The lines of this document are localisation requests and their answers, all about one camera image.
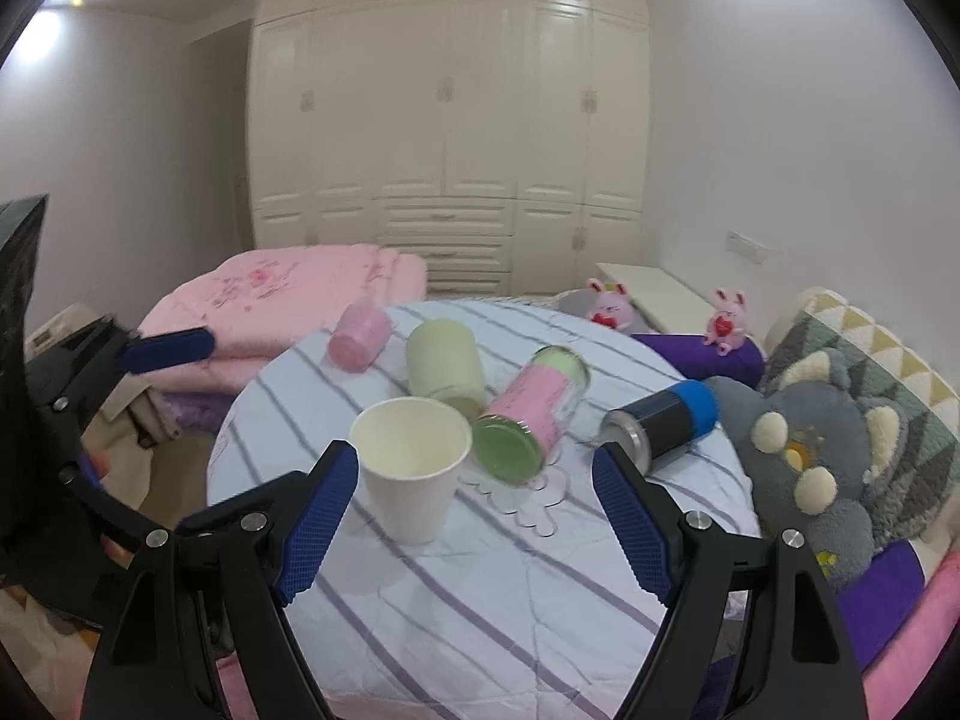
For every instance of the purple fluffy cloth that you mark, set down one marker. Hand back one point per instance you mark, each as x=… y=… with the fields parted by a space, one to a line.
x=195 y=412

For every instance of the grey plush cat toy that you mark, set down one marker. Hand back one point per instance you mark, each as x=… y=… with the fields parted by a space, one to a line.
x=825 y=427

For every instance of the white wardrobe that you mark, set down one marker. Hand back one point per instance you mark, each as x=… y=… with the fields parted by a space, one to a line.
x=450 y=127

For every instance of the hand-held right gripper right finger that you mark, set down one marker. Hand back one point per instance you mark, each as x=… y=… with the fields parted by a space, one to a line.
x=630 y=517

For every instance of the pink rabbit plush toy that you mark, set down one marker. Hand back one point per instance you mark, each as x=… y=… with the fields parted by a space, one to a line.
x=609 y=307
x=726 y=322

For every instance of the purple blanket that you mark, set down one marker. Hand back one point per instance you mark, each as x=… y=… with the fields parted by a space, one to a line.
x=885 y=600

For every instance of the triangle pattern pillow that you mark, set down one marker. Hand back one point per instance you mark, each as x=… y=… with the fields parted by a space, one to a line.
x=922 y=390

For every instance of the pale green cup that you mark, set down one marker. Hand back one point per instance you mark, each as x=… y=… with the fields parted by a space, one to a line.
x=442 y=360

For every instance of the purple pillow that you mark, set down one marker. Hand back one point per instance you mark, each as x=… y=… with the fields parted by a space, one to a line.
x=697 y=364

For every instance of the blue and black can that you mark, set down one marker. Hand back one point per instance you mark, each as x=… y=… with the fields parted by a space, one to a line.
x=667 y=420

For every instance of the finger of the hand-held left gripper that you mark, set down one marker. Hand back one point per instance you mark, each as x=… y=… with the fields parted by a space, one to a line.
x=112 y=514
x=169 y=349

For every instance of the white paper cup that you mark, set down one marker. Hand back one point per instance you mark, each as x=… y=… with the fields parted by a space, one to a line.
x=409 y=495

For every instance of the beige cloth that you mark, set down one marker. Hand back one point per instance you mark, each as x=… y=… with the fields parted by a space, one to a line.
x=124 y=435

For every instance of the pink cup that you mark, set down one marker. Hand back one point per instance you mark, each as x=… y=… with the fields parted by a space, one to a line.
x=360 y=337

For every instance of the glass jar with green lid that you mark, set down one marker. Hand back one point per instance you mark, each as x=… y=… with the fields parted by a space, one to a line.
x=532 y=397

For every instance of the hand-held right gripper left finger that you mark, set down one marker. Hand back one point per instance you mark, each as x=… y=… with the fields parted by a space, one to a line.
x=319 y=517

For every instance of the folded pink quilt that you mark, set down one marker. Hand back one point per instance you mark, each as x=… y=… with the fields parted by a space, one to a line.
x=300 y=292

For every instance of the white bedside table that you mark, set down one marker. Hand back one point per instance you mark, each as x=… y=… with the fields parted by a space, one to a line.
x=660 y=296

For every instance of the clear flower-shaped coaster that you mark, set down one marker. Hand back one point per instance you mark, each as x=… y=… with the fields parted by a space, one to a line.
x=536 y=510

